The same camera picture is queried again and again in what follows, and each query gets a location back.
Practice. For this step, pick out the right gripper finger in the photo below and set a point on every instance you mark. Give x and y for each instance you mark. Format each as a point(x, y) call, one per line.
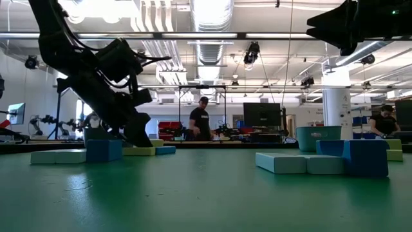
point(341, 17)
point(341, 37)

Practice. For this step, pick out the red flat object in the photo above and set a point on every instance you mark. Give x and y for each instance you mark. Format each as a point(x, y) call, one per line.
point(4, 124)

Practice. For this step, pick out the silver ventilation duct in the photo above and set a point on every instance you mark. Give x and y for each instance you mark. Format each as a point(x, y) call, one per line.
point(210, 54)

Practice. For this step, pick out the black background robot arm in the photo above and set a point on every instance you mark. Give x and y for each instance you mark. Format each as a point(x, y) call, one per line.
point(13, 133)
point(48, 120)
point(225, 130)

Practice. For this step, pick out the light teal foam block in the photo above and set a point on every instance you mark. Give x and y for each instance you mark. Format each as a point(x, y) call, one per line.
point(72, 156)
point(43, 157)
point(325, 164)
point(280, 162)

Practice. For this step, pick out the lit computer monitor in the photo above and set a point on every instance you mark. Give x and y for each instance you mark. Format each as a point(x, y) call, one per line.
point(16, 113)

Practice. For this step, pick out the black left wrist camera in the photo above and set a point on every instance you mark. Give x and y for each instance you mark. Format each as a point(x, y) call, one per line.
point(119, 58)

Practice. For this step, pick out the black aluminium table frame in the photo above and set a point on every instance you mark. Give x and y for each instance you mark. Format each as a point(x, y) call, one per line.
point(225, 145)

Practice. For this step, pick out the blue foam block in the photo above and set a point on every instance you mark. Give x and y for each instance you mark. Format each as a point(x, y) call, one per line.
point(367, 158)
point(330, 147)
point(165, 150)
point(103, 150)

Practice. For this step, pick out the black workstation frame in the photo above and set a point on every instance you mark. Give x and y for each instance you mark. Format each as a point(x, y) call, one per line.
point(202, 86)
point(58, 122)

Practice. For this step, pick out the white round pillar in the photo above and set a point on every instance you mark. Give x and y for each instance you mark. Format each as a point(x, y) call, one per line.
point(336, 106)

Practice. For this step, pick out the red storage bins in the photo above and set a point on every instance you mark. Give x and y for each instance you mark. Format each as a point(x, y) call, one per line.
point(169, 125)

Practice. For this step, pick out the green table mat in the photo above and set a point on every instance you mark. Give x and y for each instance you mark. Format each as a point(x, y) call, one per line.
point(206, 199)

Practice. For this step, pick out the person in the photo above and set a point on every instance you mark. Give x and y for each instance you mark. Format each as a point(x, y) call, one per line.
point(200, 120)
point(384, 124)

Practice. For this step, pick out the overhead light bar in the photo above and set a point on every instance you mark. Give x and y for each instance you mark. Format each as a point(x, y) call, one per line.
point(199, 35)

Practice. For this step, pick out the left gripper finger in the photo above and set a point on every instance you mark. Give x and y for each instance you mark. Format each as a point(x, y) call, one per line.
point(138, 135)

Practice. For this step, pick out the translucent teal plastic bin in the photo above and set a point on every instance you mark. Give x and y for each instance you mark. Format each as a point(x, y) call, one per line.
point(318, 141)

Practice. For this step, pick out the black computer monitor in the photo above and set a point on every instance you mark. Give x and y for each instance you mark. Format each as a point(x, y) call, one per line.
point(404, 114)
point(262, 114)

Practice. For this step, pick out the grey plastic bin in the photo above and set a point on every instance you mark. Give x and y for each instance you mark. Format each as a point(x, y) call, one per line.
point(93, 133)

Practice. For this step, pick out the black hanging camera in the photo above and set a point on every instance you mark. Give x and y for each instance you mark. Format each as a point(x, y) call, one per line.
point(142, 53)
point(252, 51)
point(308, 81)
point(368, 59)
point(31, 62)

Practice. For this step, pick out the blue storage bins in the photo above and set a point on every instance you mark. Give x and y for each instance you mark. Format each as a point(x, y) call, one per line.
point(357, 120)

